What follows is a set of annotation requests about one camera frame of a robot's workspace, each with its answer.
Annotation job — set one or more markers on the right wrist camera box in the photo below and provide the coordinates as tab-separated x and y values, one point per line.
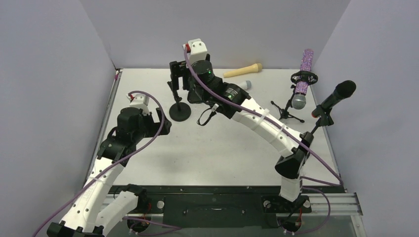
196	49

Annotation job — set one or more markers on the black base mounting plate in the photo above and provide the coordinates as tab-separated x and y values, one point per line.
221	206

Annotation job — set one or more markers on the cream beige microphone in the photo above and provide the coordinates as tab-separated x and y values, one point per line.
254	68

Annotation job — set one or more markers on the black round-base stand white mic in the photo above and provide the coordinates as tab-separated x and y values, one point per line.
179	111

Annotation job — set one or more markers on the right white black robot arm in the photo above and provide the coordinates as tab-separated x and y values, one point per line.
236	104

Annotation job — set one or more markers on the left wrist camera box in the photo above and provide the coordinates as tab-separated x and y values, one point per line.
139	101

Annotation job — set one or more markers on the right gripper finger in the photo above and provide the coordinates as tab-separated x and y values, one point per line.
174	85
185	84

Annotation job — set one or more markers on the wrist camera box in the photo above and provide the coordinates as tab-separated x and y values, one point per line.
139	101
196	49

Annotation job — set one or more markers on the black tripod shock-mount stand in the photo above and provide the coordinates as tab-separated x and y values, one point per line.
284	113

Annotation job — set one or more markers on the white microphone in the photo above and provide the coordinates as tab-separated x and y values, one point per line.
245	85

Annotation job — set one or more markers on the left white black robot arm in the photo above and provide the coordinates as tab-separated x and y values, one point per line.
86	217

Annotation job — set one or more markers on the black microphone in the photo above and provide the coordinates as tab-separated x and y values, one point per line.
342	91

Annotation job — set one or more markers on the purple glitter microphone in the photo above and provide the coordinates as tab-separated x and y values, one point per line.
302	80

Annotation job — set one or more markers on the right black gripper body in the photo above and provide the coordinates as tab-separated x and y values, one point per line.
176	70

